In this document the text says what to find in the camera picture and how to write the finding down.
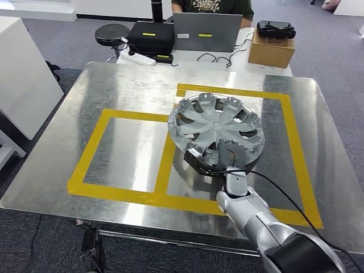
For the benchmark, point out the white power strip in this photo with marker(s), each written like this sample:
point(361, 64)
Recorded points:
point(139, 58)

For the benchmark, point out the steel-topped workbench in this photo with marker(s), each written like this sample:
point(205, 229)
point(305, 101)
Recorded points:
point(128, 86)

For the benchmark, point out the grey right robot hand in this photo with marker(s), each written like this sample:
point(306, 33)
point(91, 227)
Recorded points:
point(232, 156)

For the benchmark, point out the small yellow tape rectangle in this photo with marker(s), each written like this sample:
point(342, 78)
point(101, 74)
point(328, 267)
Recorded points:
point(91, 150)

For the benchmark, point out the grey plastic wheel hubcap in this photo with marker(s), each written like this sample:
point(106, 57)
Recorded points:
point(213, 120)

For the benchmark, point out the black cylinder post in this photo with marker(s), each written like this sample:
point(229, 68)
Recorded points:
point(157, 11)

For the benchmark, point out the small flat black box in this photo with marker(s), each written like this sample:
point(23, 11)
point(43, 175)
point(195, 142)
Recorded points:
point(163, 58)

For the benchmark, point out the person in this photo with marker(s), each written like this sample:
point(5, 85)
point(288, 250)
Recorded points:
point(216, 5)

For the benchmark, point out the large yellow tape rectangle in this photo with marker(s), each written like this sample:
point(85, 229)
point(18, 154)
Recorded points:
point(227, 91)

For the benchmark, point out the white foot frame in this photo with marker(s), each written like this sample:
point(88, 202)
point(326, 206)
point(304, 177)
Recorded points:
point(10, 150)

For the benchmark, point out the grey laptop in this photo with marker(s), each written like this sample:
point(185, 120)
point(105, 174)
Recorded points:
point(208, 32)

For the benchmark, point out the white low platform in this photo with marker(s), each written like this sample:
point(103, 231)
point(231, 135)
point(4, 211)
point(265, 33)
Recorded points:
point(37, 11)

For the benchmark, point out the black round stool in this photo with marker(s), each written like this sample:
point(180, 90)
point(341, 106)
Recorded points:
point(112, 34)

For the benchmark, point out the black carrying case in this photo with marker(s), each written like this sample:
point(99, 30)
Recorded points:
point(150, 41)

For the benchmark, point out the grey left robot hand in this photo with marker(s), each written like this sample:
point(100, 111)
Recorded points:
point(92, 252)

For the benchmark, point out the black chair base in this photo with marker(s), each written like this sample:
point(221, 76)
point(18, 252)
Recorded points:
point(53, 71)

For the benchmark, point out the brown cardboard box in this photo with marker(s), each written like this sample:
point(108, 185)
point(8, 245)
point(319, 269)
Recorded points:
point(269, 51)

